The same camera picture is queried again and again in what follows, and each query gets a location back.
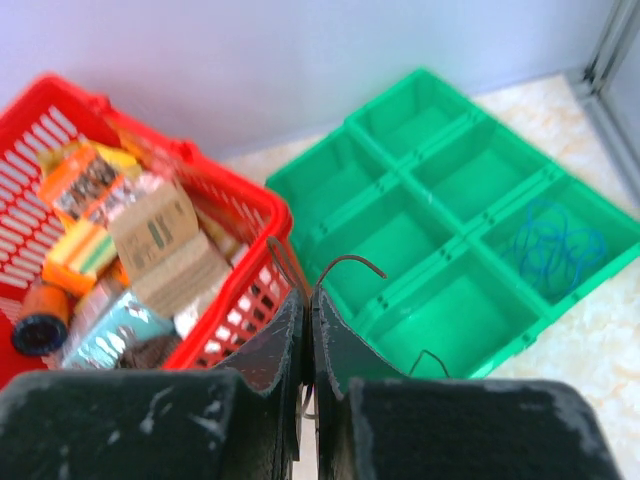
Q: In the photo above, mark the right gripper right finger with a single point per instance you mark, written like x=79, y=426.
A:
x=369, y=412

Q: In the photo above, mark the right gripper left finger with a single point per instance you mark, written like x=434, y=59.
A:
x=261, y=413

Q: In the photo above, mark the dark brown packet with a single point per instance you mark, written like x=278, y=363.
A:
x=149, y=354

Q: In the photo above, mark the small brown cardboard box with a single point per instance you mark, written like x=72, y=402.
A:
x=178, y=280

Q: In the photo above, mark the green compartment tray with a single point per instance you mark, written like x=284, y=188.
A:
x=445, y=240

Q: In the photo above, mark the light blue box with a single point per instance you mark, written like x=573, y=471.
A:
x=98, y=336

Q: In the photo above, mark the large brown cardboard box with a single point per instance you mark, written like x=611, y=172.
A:
x=153, y=228

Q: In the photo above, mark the orange green box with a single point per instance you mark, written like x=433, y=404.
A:
x=79, y=257

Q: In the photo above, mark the orange black cylinder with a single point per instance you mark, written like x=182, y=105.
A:
x=43, y=321

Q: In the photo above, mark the yellow snack bag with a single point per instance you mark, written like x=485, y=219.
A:
x=121, y=160

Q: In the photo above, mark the orange snack box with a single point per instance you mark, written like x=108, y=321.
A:
x=78, y=182

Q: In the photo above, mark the red plastic shopping basket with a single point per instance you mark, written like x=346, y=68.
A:
x=50, y=113

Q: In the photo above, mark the right aluminium corner post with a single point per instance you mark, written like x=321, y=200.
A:
x=593, y=86

